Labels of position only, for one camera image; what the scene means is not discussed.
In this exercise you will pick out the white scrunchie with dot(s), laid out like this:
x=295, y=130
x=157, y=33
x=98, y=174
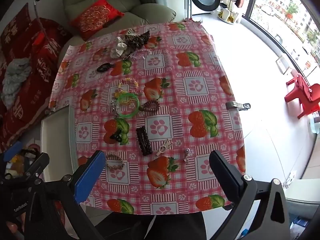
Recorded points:
x=120, y=50

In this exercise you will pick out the red plastic chair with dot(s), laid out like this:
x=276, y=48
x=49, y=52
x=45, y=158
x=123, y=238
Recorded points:
x=308, y=95

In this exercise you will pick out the red bed blanket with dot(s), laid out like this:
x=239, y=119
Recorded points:
x=30, y=51

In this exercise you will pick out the black oval hair clip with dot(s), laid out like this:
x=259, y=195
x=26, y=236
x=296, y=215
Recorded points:
x=105, y=67

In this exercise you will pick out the grey knitted cloth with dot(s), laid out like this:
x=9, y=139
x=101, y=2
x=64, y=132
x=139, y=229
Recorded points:
x=17, y=72

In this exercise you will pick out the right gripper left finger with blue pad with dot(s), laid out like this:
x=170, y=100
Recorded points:
x=86, y=175

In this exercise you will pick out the metal table clamp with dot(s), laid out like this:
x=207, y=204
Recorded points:
x=238, y=106

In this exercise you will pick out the leopard print scrunchie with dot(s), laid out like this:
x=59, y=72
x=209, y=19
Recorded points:
x=136, y=41

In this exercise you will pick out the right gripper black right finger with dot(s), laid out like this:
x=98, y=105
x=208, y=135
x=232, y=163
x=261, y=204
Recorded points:
x=239, y=189

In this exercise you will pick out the pink strawberry tablecloth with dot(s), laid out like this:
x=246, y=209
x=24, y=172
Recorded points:
x=183, y=90

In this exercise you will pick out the small black claw clip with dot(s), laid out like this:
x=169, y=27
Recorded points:
x=117, y=136

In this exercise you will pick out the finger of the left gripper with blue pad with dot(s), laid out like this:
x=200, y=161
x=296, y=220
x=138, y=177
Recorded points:
x=12, y=149

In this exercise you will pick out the red embroidered cushion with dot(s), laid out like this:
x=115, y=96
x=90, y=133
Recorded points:
x=96, y=17

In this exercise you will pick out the black beaded hair clip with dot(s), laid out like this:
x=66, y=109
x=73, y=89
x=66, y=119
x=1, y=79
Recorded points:
x=144, y=142

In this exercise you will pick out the silver pearl charm earring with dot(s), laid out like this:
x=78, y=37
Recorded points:
x=186, y=155

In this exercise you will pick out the white jewelry tray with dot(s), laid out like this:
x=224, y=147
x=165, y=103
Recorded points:
x=58, y=141

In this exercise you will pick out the silver chain keyring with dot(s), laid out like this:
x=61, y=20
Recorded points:
x=114, y=108

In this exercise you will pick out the green plastic bangle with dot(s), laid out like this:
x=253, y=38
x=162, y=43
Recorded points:
x=127, y=105

